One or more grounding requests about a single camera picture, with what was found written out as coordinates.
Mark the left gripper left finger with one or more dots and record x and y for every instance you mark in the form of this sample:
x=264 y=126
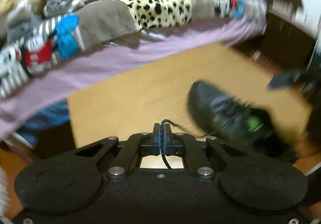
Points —
x=117 y=159

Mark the grey white folded clothes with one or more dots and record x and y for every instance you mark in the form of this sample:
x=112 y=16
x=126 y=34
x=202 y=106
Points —
x=61 y=7

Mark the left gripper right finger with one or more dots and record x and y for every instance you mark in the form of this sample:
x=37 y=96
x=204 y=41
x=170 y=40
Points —
x=221 y=156

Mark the purple bed sheet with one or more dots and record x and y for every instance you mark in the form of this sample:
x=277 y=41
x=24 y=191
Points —
x=118 y=56

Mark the dark blue sneaker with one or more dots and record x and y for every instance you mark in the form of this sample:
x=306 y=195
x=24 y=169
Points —
x=241 y=124

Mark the dark wooden nightstand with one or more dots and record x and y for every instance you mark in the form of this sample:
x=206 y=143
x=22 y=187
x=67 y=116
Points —
x=286 y=44

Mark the cartoon patchwork blanket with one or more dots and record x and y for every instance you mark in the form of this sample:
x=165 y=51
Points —
x=63 y=37

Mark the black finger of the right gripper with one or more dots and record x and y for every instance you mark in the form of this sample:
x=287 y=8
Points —
x=283 y=80

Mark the black speckled shoelace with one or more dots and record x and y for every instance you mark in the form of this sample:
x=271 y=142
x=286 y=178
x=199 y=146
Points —
x=191 y=151

